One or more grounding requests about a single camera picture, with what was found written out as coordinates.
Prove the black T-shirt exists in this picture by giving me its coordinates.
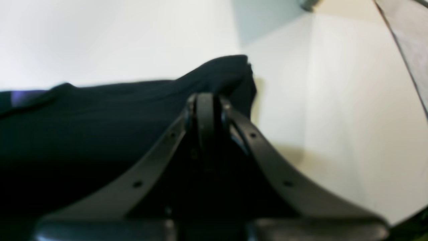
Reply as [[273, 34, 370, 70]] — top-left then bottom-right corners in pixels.
[[0, 55, 256, 241]]

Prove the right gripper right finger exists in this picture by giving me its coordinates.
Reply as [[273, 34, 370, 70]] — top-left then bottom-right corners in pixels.
[[219, 97, 390, 241]]

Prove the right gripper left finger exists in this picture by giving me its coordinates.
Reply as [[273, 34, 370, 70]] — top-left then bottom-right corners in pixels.
[[33, 94, 197, 241]]

